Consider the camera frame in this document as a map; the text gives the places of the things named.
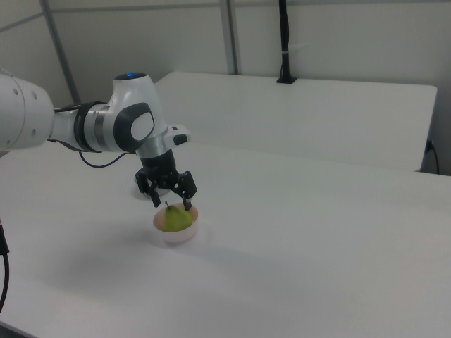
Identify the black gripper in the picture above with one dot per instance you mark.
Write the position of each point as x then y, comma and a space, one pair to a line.
158, 165

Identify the green pear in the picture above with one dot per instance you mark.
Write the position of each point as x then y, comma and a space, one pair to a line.
174, 220

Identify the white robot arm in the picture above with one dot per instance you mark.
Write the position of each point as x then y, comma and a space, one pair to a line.
21, 116

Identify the pink plastic bowl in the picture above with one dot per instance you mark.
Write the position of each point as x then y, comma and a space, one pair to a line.
176, 237

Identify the grey partition post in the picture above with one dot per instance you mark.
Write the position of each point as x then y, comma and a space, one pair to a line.
60, 45
230, 35

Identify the black camera stand pole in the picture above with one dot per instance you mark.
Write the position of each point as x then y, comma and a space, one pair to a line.
284, 35

